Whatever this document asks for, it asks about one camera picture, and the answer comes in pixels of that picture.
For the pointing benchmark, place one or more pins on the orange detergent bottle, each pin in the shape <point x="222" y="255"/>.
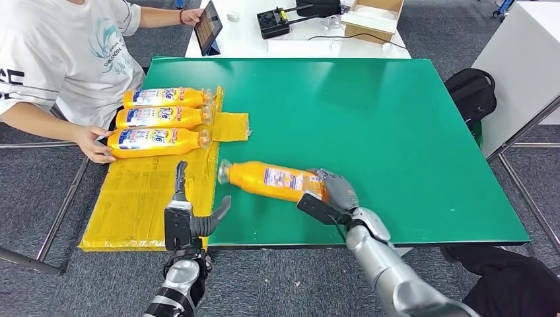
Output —
<point x="258" y="179"/>
<point x="192" y="117"/>
<point x="183" y="144"/>
<point x="192" y="97"/>

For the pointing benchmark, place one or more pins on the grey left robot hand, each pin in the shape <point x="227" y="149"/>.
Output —
<point x="201" y="225"/>

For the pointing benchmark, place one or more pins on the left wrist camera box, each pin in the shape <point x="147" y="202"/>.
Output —
<point x="177" y="227"/>

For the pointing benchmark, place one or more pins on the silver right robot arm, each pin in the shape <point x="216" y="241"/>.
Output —
<point x="393" y="271"/>

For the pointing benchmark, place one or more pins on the yellow taped cardboard mat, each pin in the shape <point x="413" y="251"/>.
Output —
<point x="140" y="197"/>

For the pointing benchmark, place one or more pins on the person's left forearm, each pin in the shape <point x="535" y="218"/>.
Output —
<point x="159" y="17"/>

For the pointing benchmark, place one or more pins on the white table foot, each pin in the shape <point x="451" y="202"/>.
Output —
<point x="402" y="251"/>

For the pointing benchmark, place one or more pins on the person's left hand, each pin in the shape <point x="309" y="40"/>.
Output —
<point x="192" y="16"/>

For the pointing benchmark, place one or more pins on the metal bench frame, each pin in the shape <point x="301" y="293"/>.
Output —
<point x="26" y="261"/>

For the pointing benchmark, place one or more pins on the person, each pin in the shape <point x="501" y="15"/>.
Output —
<point x="516" y="280"/>
<point x="65" y="52"/>

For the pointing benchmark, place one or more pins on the white table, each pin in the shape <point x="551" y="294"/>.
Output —
<point x="245" y="39"/>

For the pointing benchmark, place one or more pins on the black tablet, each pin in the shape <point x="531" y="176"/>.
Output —
<point x="207" y="27"/>

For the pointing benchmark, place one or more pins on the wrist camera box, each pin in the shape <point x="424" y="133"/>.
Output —
<point x="177" y="227"/>
<point x="321" y="210"/>

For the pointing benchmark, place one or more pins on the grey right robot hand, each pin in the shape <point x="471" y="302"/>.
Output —
<point x="341" y="190"/>

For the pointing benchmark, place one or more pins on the metal cabinet frame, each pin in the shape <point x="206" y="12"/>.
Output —
<point x="538" y="147"/>

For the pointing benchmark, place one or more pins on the person's right forearm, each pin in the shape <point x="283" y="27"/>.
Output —
<point x="39" y="124"/>

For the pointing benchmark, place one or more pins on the open cardboard box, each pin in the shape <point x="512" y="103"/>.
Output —
<point x="371" y="24"/>

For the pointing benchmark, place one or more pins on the black bag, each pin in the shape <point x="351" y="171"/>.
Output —
<point x="318" y="6"/>

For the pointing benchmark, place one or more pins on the blue trolley frame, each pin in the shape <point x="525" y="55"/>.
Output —
<point x="503" y="6"/>

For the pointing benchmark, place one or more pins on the black device with antennas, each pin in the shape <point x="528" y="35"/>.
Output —
<point x="272" y="22"/>

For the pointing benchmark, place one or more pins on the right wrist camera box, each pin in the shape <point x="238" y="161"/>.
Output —
<point x="321" y="210"/>

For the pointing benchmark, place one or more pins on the small clear lid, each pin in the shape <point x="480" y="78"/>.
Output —
<point x="232" y="15"/>

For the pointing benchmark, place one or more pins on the black backpack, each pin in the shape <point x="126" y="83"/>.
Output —
<point x="469" y="95"/>

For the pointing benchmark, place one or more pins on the clear plastic wrap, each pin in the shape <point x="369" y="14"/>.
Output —
<point x="331" y="21"/>

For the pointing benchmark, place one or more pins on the person's right hand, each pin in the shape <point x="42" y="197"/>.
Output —
<point x="92" y="144"/>

